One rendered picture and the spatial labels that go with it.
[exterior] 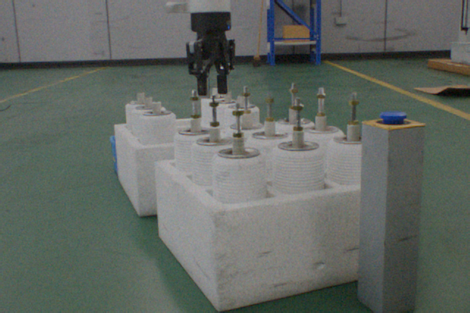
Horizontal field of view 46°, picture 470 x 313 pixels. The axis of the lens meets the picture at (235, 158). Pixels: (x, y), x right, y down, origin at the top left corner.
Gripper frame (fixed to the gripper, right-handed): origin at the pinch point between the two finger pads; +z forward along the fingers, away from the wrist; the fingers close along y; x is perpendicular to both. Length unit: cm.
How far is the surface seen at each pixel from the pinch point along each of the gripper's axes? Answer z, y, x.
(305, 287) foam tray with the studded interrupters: 34.1, -4.8, -21.0
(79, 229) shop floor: 35, 1, 41
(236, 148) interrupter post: 8.9, -8.3, -9.5
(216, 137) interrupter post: 9.1, -0.8, -0.7
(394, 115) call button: 2.4, -4.4, -35.4
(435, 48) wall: 24, 685, 85
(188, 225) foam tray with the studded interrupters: 24.4, -9.0, 1.0
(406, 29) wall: -1, 665, 118
